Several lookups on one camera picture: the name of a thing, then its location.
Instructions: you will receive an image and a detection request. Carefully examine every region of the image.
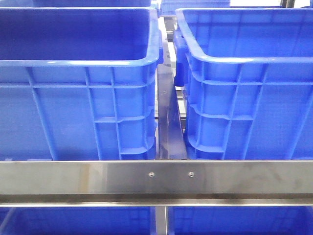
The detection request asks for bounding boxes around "blue crate front right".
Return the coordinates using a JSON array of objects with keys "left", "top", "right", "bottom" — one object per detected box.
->
[{"left": 174, "top": 8, "right": 313, "bottom": 160}]

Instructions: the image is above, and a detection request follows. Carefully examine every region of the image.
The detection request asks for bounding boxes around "blue crate front left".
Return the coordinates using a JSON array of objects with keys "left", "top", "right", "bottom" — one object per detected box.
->
[{"left": 0, "top": 7, "right": 162, "bottom": 161}]

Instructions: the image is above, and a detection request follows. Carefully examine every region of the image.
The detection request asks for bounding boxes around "blue crate rear left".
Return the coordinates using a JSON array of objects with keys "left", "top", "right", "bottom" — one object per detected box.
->
[{"left": 32, "top": 0, "right": 159, "bottom": 8}]

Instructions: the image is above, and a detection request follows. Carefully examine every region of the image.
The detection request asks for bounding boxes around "blue crate lower right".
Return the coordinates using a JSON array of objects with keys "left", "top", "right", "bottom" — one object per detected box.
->
[{"left": 169, "top": 206, "right": 313, "bottom": 235}]

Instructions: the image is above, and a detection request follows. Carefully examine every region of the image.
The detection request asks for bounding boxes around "blue crate lower left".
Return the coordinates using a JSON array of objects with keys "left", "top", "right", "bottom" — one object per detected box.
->
[{"left": 0, "top": 207, "right": 156, "bottom": 235}]

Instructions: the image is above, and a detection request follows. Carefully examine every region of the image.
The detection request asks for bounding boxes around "blue crate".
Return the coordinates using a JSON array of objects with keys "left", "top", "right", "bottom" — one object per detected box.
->
[
  {"left": 169, "top": 206, "right": 313, "bottom": 235},
  {"left": 160, "top": 0, "right": 230, "bottom": 16},
  {"left": 174, "top": 8, "right": 313, "bottom": 160},
  {"left": 0, "top": 7, "right": 162, "bottom": 161},
  {"left": 0, "top": 207, "right": 156, "bottom": 235},
  {"left": 32, "top": 0, "right": 159, "bottom": 8}
]

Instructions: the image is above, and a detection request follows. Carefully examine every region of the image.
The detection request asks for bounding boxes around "steel shelf front rail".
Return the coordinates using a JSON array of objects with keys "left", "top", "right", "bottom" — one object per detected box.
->
[{"left": 0, "top": 160, "right": 313, "bottom": 207}]

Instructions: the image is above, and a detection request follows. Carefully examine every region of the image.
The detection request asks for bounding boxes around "blue crate rear right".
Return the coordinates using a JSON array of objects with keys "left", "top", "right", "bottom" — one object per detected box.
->
[{"left": 160, "top": 0, "right": 230, "bottom": 16}]

